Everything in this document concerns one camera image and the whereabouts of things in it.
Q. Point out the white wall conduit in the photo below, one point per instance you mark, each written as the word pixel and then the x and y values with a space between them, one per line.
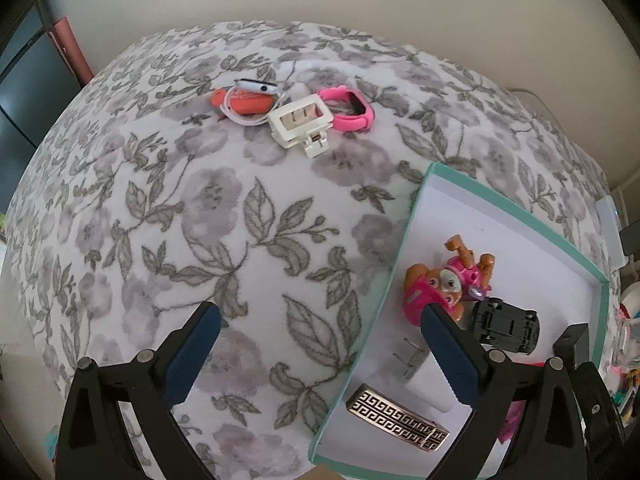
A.
pixel 627 187

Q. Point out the gold patterned hair clip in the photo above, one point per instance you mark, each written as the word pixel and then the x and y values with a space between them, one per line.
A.
pixel 395 415

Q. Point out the dark cabinet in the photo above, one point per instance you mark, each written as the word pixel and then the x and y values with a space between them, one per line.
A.
pixel 30 85

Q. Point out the white plug adapter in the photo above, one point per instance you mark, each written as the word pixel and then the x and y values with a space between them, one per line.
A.
pixel 280 135

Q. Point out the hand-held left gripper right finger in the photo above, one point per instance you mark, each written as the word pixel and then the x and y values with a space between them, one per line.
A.
pixel 450 360

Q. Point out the orange pouch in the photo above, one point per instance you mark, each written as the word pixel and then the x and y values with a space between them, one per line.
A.
pixel 250 105

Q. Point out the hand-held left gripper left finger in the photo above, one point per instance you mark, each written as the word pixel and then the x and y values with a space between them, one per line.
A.
pixel 195 355

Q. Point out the reddish wooden post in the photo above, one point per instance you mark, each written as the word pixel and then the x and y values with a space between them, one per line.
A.
pixel 72 50

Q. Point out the black toy car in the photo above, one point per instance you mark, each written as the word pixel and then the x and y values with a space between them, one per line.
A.
pixel 510 325

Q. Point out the teal cardboard box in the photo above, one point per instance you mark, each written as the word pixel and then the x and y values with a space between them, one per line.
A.
pixel 450 200

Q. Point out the pink watch band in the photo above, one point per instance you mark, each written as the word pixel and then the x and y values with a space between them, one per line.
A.
pixel 360 121

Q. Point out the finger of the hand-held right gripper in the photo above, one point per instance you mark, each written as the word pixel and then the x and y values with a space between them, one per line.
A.
pixel 602 420

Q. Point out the floral printed blanket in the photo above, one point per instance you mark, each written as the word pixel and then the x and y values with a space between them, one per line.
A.
pixel 200 210

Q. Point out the black power adapter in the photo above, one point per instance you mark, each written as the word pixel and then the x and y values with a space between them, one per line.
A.
pixel 631 240

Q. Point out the white power strip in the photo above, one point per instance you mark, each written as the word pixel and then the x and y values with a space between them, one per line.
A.
pixel 607 230

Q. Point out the colourful toy pile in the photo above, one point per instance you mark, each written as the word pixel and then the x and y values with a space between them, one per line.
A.
pixel 629 340

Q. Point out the white cube charger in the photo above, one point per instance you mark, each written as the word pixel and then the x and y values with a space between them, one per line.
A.
pixel 425 385

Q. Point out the black cube charger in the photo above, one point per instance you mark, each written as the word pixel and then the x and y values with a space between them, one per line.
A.
pixel 575 340

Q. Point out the pink dog toy figure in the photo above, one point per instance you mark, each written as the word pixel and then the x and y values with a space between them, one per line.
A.
pixel 425 295

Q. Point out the silver smartwatch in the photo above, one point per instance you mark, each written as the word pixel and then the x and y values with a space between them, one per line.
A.
pixel 257 85

